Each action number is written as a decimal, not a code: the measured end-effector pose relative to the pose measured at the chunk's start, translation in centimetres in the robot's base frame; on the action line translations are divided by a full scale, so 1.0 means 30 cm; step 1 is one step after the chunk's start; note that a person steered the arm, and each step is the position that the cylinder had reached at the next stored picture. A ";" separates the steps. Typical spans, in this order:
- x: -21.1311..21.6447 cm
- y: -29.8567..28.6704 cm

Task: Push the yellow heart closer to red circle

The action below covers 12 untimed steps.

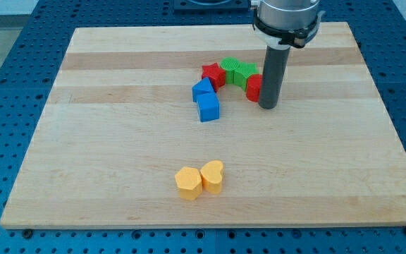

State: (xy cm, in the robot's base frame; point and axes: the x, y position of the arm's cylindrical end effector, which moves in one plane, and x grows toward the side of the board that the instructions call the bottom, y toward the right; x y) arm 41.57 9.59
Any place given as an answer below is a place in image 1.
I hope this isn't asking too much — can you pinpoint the green star block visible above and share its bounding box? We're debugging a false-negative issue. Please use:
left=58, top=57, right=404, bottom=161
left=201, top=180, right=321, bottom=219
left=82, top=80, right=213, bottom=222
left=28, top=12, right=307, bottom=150
left=233, top=62, right=259, bottom=92

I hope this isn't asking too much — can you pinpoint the wooden board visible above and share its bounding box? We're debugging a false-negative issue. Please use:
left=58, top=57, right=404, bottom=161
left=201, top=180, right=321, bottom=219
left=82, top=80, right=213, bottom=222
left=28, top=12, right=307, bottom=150
left=0, top=22, right=406, bottom=229

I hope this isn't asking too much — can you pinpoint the yellow hexagon block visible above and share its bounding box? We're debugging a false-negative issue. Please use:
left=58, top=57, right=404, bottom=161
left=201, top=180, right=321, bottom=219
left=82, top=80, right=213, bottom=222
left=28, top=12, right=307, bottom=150
left=175, top=167, right=203, bottom=200

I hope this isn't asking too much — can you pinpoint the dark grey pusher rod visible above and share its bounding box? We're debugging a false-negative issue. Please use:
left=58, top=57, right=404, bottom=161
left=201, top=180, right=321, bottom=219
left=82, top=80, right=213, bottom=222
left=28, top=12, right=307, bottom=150
left=258, top=47, right=290, bottom=109

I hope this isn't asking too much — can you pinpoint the blue cube block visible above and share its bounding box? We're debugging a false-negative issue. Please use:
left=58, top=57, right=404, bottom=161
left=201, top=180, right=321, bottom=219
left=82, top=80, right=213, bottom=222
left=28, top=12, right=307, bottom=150
left=197, top=92, right=220, bottom=122

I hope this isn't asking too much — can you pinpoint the blue triangle block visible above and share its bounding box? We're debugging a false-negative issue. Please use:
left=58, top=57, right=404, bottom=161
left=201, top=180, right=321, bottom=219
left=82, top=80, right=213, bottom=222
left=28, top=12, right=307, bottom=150
left=192, top=77, right=214, bottom=102

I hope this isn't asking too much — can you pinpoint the yellow heart block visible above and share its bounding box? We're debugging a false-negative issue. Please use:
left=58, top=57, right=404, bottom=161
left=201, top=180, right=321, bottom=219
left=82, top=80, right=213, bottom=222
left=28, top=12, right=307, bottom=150
left=200, top=160, right=224, bottom=194

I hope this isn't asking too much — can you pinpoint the green cylinder block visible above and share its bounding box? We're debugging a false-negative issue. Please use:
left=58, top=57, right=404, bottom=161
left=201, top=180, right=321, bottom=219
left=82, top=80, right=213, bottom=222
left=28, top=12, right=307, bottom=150
left=219, top=57, right=240, bottom=84

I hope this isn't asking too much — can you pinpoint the red circle block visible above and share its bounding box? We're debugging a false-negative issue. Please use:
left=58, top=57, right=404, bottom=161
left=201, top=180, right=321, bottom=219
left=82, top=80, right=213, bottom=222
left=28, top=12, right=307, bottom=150
left=246, top=74, right=262, bottom=102

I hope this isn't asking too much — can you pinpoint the red star block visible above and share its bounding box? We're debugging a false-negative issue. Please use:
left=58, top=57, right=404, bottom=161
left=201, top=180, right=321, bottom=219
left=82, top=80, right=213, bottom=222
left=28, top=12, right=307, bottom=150
left=202, top=63, right=226, bottom=92

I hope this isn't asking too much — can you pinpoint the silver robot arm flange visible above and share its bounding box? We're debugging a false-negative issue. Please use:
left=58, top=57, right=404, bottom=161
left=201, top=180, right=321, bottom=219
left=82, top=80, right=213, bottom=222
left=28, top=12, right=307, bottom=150
left=251, top=0, right=325, bottom=50

